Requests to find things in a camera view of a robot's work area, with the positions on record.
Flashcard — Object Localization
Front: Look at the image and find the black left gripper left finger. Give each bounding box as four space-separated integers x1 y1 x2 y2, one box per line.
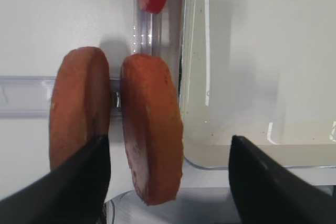
1 135 110 223

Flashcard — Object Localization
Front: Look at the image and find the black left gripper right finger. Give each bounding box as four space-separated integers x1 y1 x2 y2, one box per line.
228 135 335 223

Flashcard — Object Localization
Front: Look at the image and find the bread slice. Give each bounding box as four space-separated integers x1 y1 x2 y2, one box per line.
120 54 183 206
49 47 112 169

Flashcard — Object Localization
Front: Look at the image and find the clear left bread holder strip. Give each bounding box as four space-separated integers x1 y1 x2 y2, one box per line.
1 72 122 119

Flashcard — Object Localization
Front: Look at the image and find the white rectangular metal tray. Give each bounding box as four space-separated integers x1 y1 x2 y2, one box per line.
180 0 335 169

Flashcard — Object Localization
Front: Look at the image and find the left clear acrylic rail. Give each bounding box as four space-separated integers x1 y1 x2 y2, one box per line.
132 0 184 97

